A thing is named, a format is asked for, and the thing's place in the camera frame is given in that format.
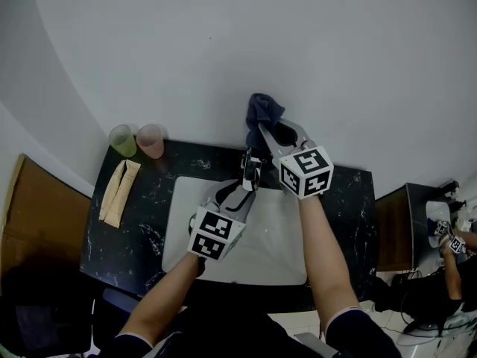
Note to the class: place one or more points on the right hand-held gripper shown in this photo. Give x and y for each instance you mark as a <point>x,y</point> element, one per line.
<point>305,170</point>

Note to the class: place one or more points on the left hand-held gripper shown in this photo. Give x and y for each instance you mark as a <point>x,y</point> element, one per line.
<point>216,233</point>

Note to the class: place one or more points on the chrome faucet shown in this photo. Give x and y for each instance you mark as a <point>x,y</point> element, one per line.
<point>251,170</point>
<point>450,189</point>

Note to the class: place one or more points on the dark blue cloth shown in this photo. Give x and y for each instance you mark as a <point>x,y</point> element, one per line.
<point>262,110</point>

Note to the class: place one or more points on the person's left forearm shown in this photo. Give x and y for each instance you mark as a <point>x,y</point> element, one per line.
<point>160,297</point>

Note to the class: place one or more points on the person's right forearm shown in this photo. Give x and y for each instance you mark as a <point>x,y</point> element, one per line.
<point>328,259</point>

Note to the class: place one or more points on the white sink basin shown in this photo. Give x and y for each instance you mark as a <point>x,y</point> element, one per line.
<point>436,215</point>
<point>268,244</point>

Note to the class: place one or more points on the pink translucent cup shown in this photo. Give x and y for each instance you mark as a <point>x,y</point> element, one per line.
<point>151,142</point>

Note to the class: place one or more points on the beige paper packet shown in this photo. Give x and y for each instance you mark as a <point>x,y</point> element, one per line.
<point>112,192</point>
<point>124,196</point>

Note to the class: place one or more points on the black marble vanity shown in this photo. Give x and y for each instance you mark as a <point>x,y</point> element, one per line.
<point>130,237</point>

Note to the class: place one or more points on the green translucent cup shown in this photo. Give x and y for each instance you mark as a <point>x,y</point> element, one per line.
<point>123,142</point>

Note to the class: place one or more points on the wooden vanity cabinet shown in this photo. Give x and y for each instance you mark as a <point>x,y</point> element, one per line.
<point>395,229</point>

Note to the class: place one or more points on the person's navy shirt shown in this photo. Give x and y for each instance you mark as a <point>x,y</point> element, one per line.
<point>261,341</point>

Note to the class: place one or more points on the brown cardboard board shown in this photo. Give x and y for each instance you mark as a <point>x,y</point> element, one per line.
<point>37,218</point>

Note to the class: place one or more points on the black chair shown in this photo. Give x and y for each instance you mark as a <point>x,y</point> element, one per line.
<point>44,311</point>

